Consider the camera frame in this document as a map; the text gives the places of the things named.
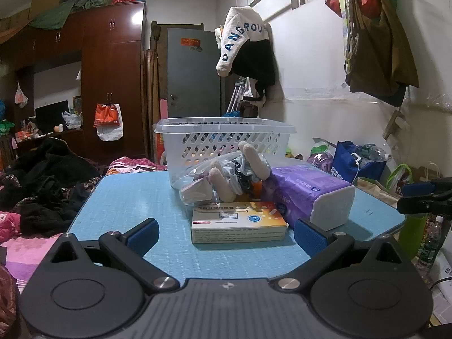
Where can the grey metal door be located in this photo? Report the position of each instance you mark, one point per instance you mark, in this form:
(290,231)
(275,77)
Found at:
(190,77)

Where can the purple bagged pack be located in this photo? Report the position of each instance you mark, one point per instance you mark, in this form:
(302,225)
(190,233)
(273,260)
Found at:
(319,162)

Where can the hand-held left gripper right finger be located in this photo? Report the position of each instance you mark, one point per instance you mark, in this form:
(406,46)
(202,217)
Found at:
(310,238)

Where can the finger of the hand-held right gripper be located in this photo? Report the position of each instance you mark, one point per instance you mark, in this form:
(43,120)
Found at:
(416,205)
(416,188)

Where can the black monitor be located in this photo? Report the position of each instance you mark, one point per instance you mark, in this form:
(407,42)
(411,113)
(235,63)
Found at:
(49,116)

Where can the white plastic shopping bag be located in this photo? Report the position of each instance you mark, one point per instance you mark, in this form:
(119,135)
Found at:
(111,133)

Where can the white lettered hoodie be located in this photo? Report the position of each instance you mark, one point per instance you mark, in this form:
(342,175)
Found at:
(243,21)

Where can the black clothes pile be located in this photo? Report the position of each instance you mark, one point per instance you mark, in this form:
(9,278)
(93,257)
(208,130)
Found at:
(46,169)

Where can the striped maroon blanket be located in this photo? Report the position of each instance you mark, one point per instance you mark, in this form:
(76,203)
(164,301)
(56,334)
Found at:
(134,165)

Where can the pink white hanging bag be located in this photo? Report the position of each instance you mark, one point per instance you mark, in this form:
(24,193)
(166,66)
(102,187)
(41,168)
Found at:
(21,97)

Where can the beige plush toy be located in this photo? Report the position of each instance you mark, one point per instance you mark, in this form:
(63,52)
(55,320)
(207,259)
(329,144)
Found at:
(259,164)

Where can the pink floral blanket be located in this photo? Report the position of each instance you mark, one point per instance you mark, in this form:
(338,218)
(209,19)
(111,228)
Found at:
(21,254)

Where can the pink board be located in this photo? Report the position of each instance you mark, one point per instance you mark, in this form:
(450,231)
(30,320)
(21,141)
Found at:
(163,107)

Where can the orange white medicine box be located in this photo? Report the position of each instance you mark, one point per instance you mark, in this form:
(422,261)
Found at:
(240,233)

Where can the white crumpled plastic bag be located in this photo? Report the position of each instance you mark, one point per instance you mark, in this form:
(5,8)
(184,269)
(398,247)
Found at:
(72,120)

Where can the green cloth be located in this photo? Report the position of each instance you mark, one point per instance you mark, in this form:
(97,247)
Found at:
(53,16)

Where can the purple tissue pack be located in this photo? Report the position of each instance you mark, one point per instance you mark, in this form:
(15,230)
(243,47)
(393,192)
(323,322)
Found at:
(303,190)

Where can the green paper bag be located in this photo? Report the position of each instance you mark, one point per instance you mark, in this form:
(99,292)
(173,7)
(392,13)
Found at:
(399,180)

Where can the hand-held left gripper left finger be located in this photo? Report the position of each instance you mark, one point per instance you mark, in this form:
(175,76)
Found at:
(143,235)

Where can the blue plastic bag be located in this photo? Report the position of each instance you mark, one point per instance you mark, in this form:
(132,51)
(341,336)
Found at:
(231,114)

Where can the metal crutches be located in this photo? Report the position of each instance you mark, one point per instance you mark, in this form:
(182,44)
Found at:
(235,95)

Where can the brown wooden wardrobe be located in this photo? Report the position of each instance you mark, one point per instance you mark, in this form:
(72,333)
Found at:
(116,60)

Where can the blue tote bag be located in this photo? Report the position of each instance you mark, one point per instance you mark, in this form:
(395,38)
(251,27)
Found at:
(344,169)

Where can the orange plastic bag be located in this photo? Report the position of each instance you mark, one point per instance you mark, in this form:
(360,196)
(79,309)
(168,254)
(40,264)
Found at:
(106,114)

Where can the white plastic basket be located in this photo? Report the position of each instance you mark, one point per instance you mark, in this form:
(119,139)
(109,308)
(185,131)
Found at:
(197,127)

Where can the brown hanging bag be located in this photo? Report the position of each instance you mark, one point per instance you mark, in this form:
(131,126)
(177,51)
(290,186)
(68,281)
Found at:
(378,60)

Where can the white black hanging garment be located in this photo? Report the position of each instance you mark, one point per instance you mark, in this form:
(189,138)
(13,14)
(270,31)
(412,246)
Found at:
(259,95)

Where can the clear water bottle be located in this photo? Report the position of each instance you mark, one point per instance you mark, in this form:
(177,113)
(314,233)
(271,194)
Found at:
(429,247)
(374,152)

